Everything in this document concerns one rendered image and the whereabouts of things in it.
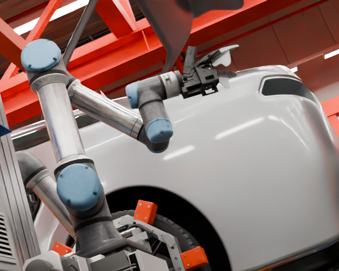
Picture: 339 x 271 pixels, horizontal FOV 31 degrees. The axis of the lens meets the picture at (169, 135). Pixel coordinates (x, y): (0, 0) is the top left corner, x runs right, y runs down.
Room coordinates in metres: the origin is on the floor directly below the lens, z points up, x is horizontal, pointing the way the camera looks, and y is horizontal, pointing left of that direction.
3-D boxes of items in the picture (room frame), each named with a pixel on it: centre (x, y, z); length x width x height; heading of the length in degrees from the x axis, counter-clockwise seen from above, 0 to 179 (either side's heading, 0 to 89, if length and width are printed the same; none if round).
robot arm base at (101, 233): (1.77, 0.30, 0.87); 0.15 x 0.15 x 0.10
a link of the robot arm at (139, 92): (1.67, 0.02, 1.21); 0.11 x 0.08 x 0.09; 97
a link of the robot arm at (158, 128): (1.69, 0.02, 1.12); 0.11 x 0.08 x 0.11; 7
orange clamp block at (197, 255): (2.56, 0.07, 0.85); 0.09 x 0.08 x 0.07; 82
